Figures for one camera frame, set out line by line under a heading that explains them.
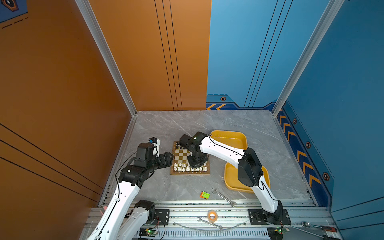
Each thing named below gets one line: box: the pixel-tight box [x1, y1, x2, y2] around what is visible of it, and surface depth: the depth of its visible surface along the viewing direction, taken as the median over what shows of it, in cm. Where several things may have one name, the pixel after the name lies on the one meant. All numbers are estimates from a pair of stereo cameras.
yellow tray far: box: [210, 130, 248, 150], surface depth 105 cm
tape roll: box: [207, 210, 218, 223], surface depth 77 cm
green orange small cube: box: [200, 191, 210, 200], surface depth 80 cm
